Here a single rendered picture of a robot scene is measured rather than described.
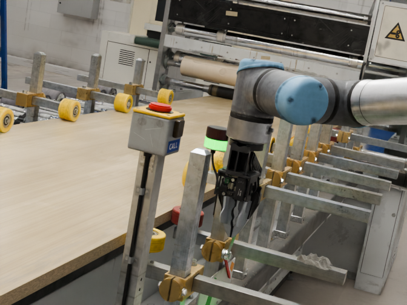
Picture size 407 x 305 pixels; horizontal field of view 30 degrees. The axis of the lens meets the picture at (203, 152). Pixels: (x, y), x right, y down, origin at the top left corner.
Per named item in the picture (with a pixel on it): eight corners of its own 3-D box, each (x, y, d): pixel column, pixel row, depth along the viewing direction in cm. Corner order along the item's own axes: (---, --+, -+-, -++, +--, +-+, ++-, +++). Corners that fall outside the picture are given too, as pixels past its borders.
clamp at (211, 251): (235, 251, 192) (239, 232, 191) (218, 265, 180) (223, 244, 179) (215, 245, 194) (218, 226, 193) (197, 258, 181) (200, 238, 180)
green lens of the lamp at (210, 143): (231, 149, 183) (233, 140, 183) (223, 151, 177) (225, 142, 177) (208, 143, 185) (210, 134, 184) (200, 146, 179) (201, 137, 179)
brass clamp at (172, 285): (203, 287, 169) (207, 265, 168) (181, 306, 156) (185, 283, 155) (177, 279, 171) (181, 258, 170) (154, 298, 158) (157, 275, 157)
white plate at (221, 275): (229, 294, 195) (236, 258, 193) (194, 328, 171) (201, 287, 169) (227, 293, 195) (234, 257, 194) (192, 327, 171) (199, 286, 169)
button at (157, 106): (174, 115, 131) (175, 106, 131) (165, 117, 127) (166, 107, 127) (152, 111, 132) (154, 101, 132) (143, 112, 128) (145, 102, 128)
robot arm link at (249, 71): (257, 60, 146) (231, 52, 155) (246, 123, 149) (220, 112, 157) (296, 65, 151) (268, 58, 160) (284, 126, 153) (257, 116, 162)
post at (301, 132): (286, 236, 258) (314, 97, 249) (284, 238, 255) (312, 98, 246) (277, 233, 259) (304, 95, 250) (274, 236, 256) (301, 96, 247)
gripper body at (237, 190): (211, 196, 155) (221, 139, 153) (225, 189, 163) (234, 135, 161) (247, 206, 153) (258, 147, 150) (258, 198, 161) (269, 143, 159)
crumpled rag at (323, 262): (336, 264, 182) (338, 255, 182) (330, 272, 176) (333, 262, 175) (300, 255, 185) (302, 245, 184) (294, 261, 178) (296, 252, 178)
